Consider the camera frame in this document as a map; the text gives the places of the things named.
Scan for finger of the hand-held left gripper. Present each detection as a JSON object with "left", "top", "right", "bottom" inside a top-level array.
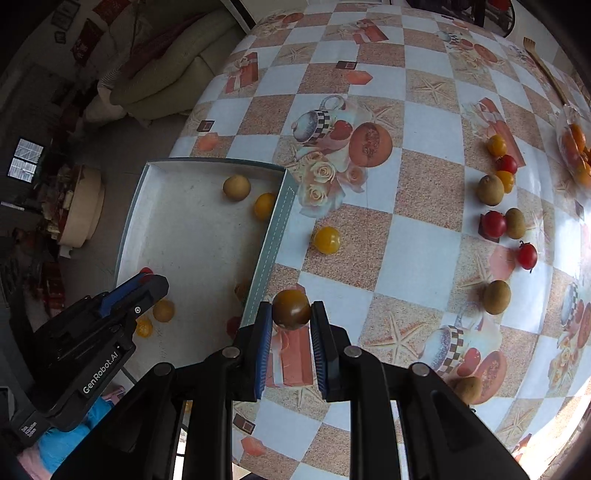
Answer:
[
  {"left": 111, "top": 276, "right": 170, "bottom": 340},
  {"left": 99, "top": 272, "right": 155, "bottom": 312}
]

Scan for dark brown cherry tomato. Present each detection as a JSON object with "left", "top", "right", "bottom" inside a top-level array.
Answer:
[{"left": 272, "top": 289, "right": 311, "bottom": 330}]

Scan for beige sofa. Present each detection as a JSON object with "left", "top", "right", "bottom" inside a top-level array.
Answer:
[{"left": 97, "top": 8, "right": 245, "bottom": 126}]

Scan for long wooden board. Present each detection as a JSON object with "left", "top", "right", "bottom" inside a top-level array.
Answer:
[{"left": 523, "top": 38, "right": 573, "bottom": 108}]

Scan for person's left forearm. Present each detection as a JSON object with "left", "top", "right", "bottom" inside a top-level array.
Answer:
[{"left": 16, "top": 455, "right": 56, "bottom": 480}]

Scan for shallow grey cardboard box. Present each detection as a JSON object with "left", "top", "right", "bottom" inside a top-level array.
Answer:
[{"left": 114, "top": 158, "right": 297, "bottom": 384}]

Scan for bright window panes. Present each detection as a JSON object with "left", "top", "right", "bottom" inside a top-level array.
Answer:
[{"left": 8, "top": 137, "right": 45, "bottom": 178}]

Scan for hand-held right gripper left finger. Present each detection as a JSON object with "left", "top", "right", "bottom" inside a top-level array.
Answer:
[{"left": 51, "top": 302, "right": 274, "bottom": 480}]

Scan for checkered printed tablecloth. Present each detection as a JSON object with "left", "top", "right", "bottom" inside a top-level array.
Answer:
[{"left": 168, "top": 0, "right": 591, "bottom": 480}]

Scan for clear glass bowl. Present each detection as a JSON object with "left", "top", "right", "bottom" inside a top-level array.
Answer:
[{"left": 555, "top": 105, "right": 591, "bottom": 191}]

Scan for person's left hand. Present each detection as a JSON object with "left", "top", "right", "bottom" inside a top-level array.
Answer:
[{"left": 39, "top": 401, "right": 117, "bottom": 472}]

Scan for round beige basket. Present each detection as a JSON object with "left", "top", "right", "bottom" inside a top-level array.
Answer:
[{"left": 58, "top": 164, "right": 106, "bottom": 247}]

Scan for red wall hanging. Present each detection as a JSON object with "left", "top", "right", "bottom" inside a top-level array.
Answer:
[{"left": 71, "top": 21, "right": 105, "bottom": 61}]

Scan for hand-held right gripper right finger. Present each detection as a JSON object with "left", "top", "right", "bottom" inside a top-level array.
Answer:
[{"left": 310, "top": 301, "right": 532, "bottom": 480}]

